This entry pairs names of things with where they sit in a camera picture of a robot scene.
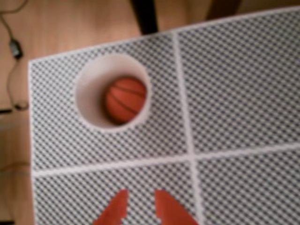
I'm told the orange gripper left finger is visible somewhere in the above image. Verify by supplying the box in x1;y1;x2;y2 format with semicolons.
92;189;129;225

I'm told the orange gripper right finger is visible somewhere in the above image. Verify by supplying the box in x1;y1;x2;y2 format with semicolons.
154;189;200;225

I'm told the small orange basketball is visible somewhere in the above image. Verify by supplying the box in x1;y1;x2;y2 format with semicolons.
105;77;147;122

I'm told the cream paper cup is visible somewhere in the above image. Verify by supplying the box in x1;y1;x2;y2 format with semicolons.
74;53;151;132

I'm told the black table leg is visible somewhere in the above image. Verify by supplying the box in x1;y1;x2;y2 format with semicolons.
130;0;159;35

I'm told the dark brown furniture leg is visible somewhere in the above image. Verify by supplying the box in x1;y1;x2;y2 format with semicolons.
205;0;243;23

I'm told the grey cable with inline box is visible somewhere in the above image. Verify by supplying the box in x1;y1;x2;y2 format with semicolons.
0;0;30;111

